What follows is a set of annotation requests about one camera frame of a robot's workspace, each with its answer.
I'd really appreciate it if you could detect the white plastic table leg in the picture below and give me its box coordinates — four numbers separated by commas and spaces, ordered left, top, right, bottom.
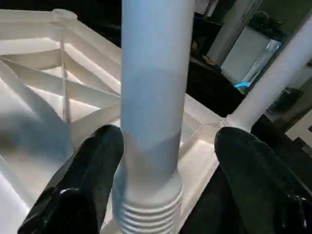
111, 0, 196, 234
224, 12, 312, 133

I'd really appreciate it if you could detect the black mat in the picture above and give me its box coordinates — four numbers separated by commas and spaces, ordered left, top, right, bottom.
73, 0, 312, 234

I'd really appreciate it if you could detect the white plastic table top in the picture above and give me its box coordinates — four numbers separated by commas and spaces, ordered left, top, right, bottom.
0, 7, 228, 234

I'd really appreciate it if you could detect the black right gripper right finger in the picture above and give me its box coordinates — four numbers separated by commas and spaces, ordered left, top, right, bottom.
214, 126, 312, 234

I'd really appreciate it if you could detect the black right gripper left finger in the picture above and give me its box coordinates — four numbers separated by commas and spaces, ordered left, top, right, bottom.
17, 124, 125, 234

